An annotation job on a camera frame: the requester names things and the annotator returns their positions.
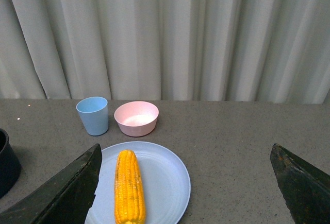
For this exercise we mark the light blue cup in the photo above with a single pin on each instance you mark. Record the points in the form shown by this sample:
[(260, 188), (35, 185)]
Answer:
[(93, 112)]

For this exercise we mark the light blue plate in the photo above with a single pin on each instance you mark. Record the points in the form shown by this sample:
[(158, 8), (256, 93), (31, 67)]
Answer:
[(166, 184)]

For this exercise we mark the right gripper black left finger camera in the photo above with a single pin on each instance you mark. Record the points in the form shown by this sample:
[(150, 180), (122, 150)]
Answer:
[(64, 198)]

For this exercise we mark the yellow corn cob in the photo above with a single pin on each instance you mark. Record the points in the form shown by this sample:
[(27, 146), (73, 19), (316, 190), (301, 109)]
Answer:
[(129, 203)]

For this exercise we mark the dark blue saucepan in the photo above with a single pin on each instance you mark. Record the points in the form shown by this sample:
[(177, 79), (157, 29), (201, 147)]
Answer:
[(10, 165)]

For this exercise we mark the white curtain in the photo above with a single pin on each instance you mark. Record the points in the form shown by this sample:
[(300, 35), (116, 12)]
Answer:
[(238, 50)]

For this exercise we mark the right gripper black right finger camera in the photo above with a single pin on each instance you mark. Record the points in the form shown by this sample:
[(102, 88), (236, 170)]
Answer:
[(304, 187)]

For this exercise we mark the pink bowl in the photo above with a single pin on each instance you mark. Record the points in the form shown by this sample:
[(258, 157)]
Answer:
[(136, 118)]

